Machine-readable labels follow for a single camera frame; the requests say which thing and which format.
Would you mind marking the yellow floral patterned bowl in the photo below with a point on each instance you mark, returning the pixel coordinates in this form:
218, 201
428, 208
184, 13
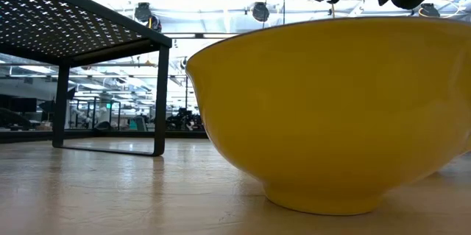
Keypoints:
331, 117

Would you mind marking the black perforated metal shelf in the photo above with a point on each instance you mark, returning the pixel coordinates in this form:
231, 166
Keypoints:
161, 98

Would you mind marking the black frame robot cell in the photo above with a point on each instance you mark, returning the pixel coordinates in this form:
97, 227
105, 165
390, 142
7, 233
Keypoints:
95, 113

